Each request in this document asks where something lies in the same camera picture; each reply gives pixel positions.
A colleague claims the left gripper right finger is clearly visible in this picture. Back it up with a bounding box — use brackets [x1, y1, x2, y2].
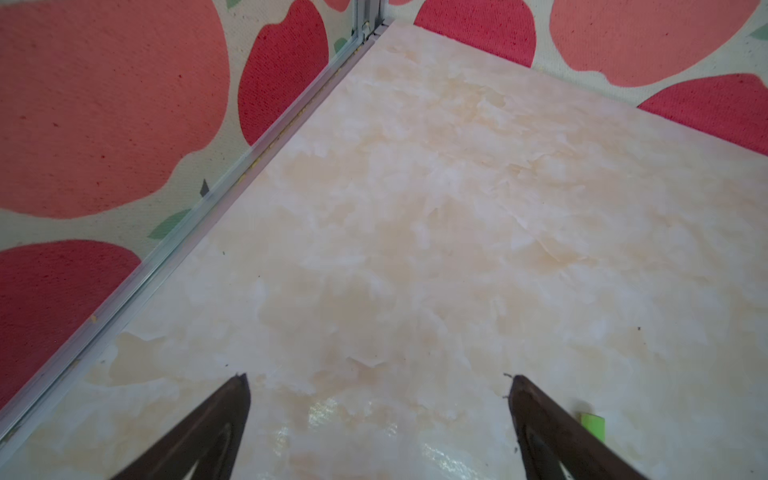
[507, 375, 644, 480]

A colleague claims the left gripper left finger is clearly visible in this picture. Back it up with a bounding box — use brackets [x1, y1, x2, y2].
[114, 374, 251, 479]

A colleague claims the white pen light green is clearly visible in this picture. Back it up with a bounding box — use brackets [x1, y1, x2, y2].
[579, 412, 606, 442]

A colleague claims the left aluminium floor rail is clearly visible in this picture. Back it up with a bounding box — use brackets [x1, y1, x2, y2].
[1, 17, 393, 464]

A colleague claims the left aluminium corner post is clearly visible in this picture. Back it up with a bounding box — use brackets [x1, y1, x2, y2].
[352, 0, 384, 40]

